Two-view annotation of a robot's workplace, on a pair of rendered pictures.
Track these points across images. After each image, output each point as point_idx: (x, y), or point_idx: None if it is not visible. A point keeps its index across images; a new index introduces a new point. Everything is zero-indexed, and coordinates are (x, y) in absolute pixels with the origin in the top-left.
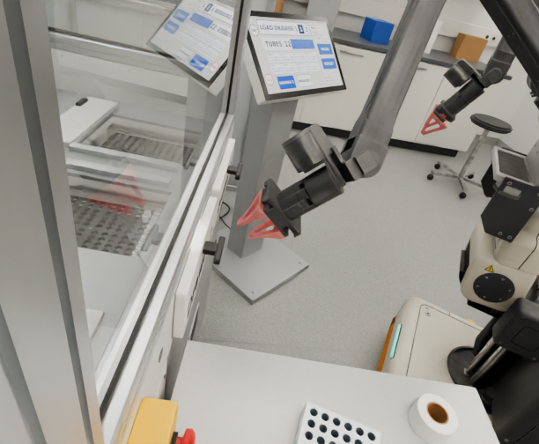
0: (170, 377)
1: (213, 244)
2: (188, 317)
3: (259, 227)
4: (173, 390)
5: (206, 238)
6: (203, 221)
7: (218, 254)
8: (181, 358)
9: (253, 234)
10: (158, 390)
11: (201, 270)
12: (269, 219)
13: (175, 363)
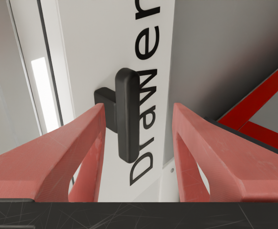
0: (212, 110)
1: (108, 109)
2: (157, 156)
3: (182, 138)
4: (253, 60)
5: (98, 67)
6: (52, 47)
7: (122, 146)
8: (265, 13)
9: (174, 143)
10: (163, 192)
11: (155, 73)
12: (200, 166)
13: (224, 79)
